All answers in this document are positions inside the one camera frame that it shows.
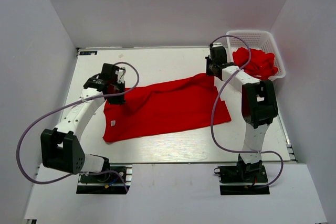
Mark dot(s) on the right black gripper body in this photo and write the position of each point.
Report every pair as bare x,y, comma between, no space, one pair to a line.
210,64

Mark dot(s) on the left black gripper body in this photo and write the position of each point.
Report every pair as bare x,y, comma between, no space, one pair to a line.
116,98

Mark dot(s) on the red t shirt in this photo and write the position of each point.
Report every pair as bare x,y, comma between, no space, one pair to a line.
166,107

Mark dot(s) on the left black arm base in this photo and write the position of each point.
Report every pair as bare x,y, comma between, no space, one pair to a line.
106,184

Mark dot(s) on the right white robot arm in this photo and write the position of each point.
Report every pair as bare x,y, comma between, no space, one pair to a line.
258,106

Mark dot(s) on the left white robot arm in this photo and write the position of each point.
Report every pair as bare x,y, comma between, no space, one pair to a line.
60,147

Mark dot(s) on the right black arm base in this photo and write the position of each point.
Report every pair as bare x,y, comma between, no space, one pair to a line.
233,183

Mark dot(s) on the red t shirts pile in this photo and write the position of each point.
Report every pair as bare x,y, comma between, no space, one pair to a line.
261,65

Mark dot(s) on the black table label sticker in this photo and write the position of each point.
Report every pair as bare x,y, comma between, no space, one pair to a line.
87,53

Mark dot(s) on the white plastic basket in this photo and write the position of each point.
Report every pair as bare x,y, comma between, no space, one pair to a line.
256,39

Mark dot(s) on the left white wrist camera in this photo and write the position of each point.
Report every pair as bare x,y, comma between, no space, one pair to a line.
121,75

